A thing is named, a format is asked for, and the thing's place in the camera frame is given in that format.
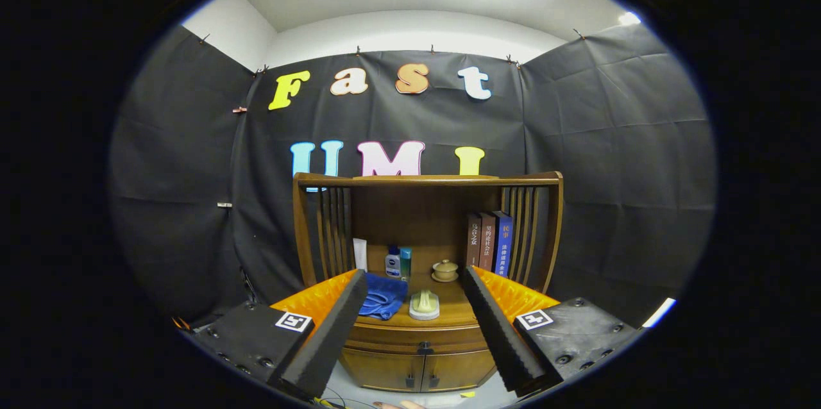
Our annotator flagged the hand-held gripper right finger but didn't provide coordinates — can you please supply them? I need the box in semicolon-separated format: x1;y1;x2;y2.
461;266;644;398

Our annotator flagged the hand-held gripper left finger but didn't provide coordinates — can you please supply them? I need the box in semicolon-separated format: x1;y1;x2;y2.
186;268;369;400

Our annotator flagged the wooden drawer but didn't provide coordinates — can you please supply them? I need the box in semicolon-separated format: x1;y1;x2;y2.
346;324;491;355

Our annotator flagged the pale yellow scrub brush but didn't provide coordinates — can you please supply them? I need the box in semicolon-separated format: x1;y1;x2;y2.
409;289;441;321

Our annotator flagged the wooden cabinet door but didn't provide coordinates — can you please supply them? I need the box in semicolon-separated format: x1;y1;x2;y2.
339;348;424;392
422;350;498;392

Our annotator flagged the wooden countertop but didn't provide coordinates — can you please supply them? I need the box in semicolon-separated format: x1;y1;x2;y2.
359;271;478;328

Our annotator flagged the wooden cabinet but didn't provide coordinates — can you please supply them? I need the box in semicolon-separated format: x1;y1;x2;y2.
293;171;564;394

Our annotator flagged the folded blue towel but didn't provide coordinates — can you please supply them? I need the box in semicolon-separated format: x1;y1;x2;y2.
358;272;409;321

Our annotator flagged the blue book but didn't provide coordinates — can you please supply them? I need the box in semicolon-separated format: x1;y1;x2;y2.
494;210;513;278

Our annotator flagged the reddish brown book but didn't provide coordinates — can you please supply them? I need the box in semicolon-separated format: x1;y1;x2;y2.
480;212;496;272

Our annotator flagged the dark brown book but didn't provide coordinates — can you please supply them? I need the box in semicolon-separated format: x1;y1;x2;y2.
466;213;482;269

